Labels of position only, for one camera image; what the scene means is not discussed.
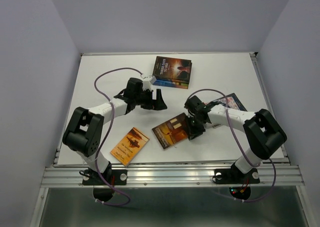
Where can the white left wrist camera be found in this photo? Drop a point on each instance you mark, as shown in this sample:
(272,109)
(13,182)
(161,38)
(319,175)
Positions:
(147,80)

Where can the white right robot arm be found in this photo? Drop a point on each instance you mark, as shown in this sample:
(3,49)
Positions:
(263,133)

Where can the Little Women book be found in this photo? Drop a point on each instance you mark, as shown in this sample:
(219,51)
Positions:
(233,103)

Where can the orange Huckleberry Finn book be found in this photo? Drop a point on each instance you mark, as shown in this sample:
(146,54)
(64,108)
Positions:
(129,146)

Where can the A Tale of Two Cities book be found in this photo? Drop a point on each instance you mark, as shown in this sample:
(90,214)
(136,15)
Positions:
(172,81)

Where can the Jane Eyre blue book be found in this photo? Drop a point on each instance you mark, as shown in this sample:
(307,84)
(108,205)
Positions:
(172,86)

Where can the aluminium mounting rail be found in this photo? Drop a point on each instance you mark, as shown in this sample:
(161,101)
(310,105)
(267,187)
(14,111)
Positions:
(174,175)

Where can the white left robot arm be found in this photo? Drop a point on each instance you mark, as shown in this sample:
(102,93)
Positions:
(84,129)

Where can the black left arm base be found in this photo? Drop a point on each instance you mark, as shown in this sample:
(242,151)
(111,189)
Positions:
(106,182)

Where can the Three Days to See book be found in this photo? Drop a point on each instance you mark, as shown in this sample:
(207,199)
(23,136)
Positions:
(172,69)

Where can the brown glossy paperback book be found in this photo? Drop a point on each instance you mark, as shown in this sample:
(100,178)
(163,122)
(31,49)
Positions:
(171,131)

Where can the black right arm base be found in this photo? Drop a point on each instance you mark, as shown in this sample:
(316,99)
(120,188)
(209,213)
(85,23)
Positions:
(238,182)

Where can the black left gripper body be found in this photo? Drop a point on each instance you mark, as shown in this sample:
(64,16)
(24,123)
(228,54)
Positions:
(144,98)

